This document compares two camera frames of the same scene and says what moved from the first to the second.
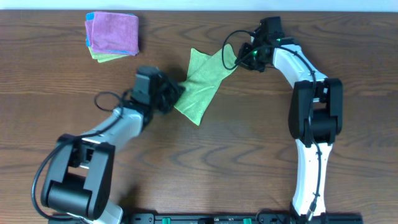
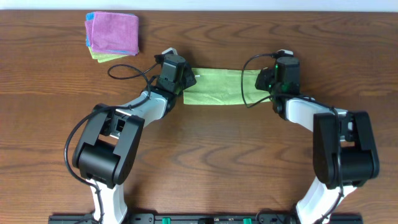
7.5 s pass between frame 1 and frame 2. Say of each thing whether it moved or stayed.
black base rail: stayed
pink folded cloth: stayed
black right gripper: moved
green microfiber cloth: moved
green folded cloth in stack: stayed
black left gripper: moved
